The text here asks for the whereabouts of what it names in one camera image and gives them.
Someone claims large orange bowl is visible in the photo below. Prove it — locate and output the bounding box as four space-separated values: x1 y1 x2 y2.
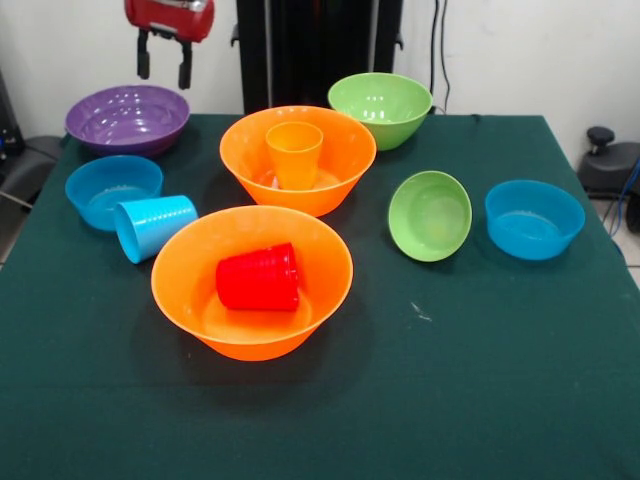
219 105 378 218
150 204 355 362

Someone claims red cup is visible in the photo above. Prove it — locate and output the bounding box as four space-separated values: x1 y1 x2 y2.
215 242 302 313

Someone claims purple bowl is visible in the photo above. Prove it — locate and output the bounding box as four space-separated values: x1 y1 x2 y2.
64 84 192 160

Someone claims small green bowl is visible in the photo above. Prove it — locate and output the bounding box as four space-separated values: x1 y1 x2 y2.
388 170 474 263

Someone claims orange cup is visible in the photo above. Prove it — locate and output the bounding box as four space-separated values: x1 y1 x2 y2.
265 121 325 192

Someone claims black pedestal foot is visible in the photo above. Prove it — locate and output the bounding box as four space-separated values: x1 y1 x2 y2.
579 126 640 201
0 134 65 211

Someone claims dark green table cloth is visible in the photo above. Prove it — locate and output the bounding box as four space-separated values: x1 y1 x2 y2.
0 112 640 480

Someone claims large green bowl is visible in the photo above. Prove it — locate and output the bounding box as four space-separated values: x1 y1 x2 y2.
327 72 434 152

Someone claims blue bowl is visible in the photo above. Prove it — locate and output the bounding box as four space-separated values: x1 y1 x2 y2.
484 179 587 262
64 154 165 233

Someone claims blue cup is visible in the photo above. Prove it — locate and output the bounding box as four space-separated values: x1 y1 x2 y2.
112 194 200 265

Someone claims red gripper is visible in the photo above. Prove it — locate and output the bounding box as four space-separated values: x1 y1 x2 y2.
124 0 216 91

